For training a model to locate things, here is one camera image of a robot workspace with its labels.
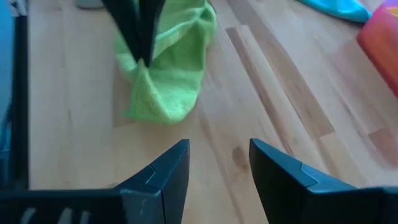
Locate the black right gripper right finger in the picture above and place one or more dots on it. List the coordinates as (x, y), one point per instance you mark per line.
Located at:
(295, 199)

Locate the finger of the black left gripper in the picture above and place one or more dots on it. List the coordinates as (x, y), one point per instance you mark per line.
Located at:
(127, 25)
(152, 21)

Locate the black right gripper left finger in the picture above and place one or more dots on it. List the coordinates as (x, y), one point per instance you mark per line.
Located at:
(161, 193)

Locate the lime microfiber towel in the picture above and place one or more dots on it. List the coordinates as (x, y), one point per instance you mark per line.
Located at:
(174, 77)

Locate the light blue microfiber towel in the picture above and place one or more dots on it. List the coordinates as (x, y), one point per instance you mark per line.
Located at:
(339, 9)

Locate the pink plastic bin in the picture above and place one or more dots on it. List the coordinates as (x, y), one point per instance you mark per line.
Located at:
(382, 53)

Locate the black aluminium table frame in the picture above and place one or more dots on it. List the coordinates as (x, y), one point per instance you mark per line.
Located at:
(20, 109)

